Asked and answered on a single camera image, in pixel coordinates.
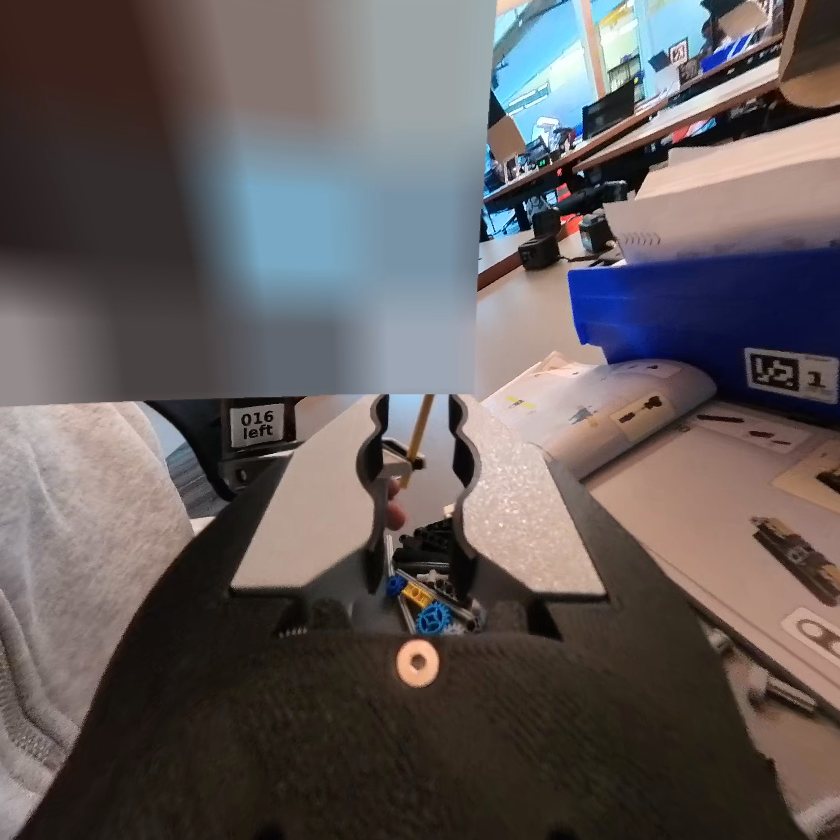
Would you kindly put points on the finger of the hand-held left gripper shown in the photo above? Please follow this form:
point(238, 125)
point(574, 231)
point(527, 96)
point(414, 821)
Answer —
point(394, 469)

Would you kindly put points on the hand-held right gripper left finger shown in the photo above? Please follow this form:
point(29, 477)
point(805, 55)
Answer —
point(302, 518)

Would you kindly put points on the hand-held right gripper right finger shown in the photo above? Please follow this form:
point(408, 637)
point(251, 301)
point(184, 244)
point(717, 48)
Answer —
point(525, 525)

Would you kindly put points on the thin yellow lego beam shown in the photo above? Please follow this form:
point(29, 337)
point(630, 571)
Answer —
point(420, 426)

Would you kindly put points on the pile of loose lego pieces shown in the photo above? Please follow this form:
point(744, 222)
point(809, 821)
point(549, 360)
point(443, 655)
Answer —
point(426, 590)

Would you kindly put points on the open lego instruction booklet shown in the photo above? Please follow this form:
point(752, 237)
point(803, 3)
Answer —
point(656, 407)

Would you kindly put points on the person's left hand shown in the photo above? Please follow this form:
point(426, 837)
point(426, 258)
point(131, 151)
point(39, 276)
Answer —
point(396, 512)

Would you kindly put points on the grey zip sweatshirt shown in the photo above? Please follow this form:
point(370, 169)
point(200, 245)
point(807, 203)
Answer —
point(65, 558)

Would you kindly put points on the grey table with brown edge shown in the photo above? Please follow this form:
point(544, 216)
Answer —
point(499, 253)

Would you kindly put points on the blue plastic bin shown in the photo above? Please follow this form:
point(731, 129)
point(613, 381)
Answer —
point(656, 308)

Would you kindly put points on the black charger block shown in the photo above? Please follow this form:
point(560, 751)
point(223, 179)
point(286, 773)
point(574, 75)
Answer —
point(596, 233)
point(541, 249)

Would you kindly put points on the black power tool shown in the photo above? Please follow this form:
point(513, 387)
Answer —
point(594, 195)

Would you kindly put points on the brown cardboard sheet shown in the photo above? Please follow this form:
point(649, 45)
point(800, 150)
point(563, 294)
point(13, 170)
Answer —
point(508, 134)

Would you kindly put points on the white cardboard box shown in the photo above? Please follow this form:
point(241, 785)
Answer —
point(722, 203)

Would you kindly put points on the black laptop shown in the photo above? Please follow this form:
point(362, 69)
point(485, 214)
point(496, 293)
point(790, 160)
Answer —
point(609, 108)

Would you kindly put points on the long background desk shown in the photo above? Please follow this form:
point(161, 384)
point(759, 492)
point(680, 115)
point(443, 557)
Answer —
point(709, 98)

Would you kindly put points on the brown cardboard box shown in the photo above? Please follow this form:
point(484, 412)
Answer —
point(814, 59)

